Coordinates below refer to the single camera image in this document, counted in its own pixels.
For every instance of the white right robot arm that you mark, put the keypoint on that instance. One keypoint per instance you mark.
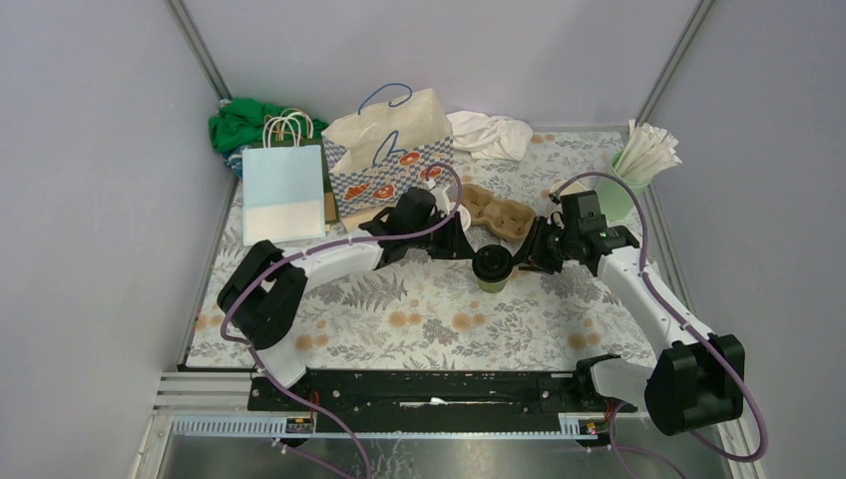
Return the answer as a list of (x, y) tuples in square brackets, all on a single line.
[(695, 380)]

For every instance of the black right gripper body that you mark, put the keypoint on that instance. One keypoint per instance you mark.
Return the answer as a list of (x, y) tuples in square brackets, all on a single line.
[(559, 248)]

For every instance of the stack of black paper cups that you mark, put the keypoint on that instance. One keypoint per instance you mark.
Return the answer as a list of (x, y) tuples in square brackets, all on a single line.
[(557, 190)]

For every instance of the white coffee lid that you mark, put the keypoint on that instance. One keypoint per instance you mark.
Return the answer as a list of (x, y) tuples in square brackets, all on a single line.
[(464, 217)]

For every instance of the white cloth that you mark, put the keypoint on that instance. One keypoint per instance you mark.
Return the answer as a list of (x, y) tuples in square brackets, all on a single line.
[(490, 137)]

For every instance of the green straw holder cup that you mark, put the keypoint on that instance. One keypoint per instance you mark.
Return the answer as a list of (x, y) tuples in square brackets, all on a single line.
[(615, 202)]

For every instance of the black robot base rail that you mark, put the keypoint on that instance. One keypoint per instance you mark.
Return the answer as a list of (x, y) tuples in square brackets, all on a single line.
[(452, 402)]

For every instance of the green paper coffee cup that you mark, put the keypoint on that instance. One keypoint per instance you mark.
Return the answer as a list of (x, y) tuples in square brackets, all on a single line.
[(492, 283)]

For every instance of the black coffee lid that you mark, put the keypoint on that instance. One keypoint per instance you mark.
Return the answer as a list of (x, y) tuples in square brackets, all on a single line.
[(492, 263)]

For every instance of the bundle of white wrapped straws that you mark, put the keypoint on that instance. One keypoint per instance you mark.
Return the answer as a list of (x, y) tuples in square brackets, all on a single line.
[(648, 151)]

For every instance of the stack of brown cup carriers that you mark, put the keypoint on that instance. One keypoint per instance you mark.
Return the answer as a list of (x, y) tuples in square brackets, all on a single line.
[(505, 219)]

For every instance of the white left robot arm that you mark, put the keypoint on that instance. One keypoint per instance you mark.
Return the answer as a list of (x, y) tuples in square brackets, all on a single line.
[(262, 297)]

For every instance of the light blue paper bag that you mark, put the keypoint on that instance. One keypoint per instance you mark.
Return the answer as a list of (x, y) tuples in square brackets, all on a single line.
[(283, 197)]

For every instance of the green cloth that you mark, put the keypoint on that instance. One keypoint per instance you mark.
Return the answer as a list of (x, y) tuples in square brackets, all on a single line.
[(241, 121)]

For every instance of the floral tablecloth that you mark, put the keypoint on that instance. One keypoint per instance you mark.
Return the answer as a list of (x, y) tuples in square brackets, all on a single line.
[(423, 314)]

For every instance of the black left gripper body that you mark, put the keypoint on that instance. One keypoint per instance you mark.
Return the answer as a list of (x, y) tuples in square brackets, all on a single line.
[(439, 242)]

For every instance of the blue checkered paper bag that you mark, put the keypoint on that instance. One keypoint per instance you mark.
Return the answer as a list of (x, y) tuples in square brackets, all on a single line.
[(396, 139)]

